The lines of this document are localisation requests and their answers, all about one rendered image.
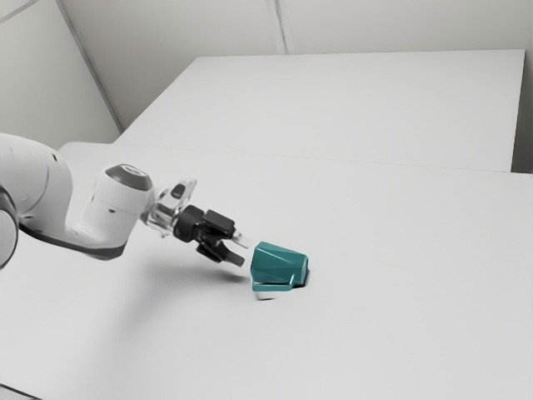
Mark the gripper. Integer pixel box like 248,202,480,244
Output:
173,204,255,268

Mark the teal faceted mug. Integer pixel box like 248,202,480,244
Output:
249,240,310,293

